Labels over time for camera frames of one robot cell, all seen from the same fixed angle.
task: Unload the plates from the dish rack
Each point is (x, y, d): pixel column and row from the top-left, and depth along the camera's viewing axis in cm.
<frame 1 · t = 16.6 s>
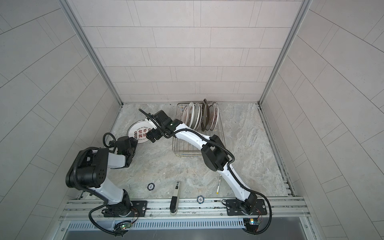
left hand: (138, 135, 96), fingers open
right hand: (151, 133, 88), fingers open
yellow capped white marker: (218, 185, 80), on the table

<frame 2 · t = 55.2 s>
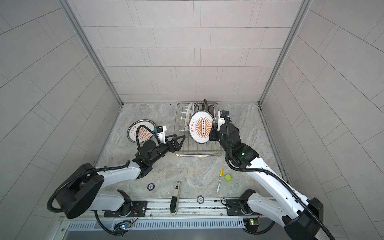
left hand: (184, 136, 78), fingers open
right hand: (209, 124, 72), fingers closed
sunburst plate: (200, 124, 79), point 23 cm above the table
green cube: (228, 177, 81), point 2 cm above the table
the other named things where they were.

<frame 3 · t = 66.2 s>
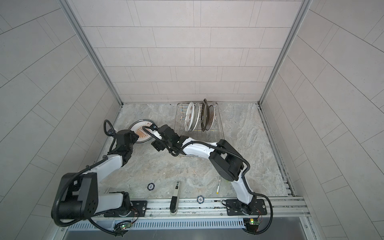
left hand: (135, 131, 90), fingers open
right hand: (156, 138, 86), fingers open
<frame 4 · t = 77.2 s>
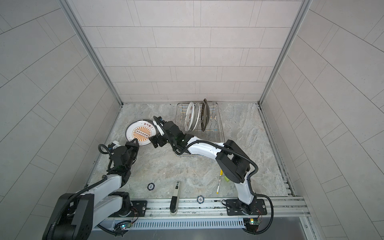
left hand: (141, 135, 85), fingers closed
right hand: (154, 135, 82), fingers open
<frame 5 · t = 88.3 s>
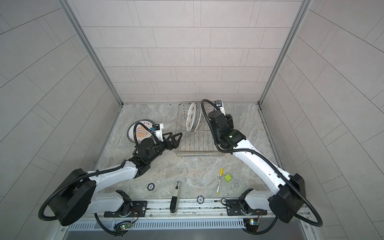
left hand: (181, 133, 78), fingers open
right hand: (221, 113, 77), fingers closed
